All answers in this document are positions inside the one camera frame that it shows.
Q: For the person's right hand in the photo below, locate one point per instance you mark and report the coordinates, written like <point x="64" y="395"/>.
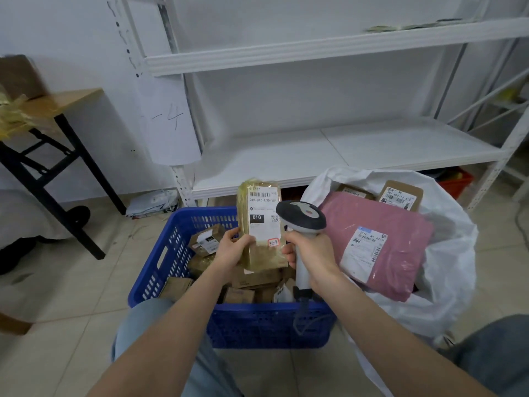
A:
<point x="320" y="260"/>

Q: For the person's left hand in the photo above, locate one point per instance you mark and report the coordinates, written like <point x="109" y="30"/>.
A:
<point x="231" y="256"/>

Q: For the pile of parcels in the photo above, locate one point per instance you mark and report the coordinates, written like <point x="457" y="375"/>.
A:
<point x="256" y="279"/>

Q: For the grey handheld barcode scanner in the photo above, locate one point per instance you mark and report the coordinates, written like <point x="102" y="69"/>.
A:
<point x="301" y="217"/>

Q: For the squat brown box glossy tape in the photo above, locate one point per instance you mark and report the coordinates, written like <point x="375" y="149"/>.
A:
<point x="355" y="192"/>

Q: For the blue plastic crate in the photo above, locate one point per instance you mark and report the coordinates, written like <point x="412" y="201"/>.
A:
<point x="268" y="330"/>

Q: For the pink mailer bag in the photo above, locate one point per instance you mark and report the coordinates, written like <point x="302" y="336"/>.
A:
<point x="396" y="227"/>

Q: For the white woven sack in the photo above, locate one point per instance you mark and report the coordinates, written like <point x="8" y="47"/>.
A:
<point x="450" y="252"/>

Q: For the person's left forearm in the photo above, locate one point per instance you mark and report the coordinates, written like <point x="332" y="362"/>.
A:
<point x="165" y="343"/>

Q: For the person's right forearm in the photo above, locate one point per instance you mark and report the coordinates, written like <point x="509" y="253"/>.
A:
<point x="392" y="351"/>

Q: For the grey plastic mailer bag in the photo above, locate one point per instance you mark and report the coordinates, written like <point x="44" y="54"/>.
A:
<point x="151" y="203"/>

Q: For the person's left leg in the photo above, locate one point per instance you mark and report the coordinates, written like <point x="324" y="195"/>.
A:
<point x="132" y="326"/>

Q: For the person's sandal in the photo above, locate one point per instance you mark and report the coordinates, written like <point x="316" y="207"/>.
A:
<point x="447" y="341"/>

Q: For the white metal shelf rack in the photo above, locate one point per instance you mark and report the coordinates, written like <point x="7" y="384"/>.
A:
<point x="310" y="161"/>
<point x="522" y="190"/>

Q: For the white paper sign sheet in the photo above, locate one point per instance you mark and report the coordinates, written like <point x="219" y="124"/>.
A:
<point x="169" y="132"/>

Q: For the red plastic crate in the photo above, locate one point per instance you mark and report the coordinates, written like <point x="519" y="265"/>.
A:
<point x="456" y="188"/>

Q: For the wooden folding table black legs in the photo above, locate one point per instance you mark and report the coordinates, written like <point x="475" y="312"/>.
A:
<point x="70" y="97"/>

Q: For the wooden chair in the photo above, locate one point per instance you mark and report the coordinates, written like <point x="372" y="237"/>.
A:
<point x="14" y="324"/>

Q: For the yellow item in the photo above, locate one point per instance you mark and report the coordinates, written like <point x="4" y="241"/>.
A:
<point x="509" y="95"/>

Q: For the crumpled yellowish paper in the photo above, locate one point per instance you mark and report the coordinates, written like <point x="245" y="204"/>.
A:
<point x="14" y="117"/>

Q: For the brown packets on table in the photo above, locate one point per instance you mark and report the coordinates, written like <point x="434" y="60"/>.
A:
<point x="20" y="76"/>

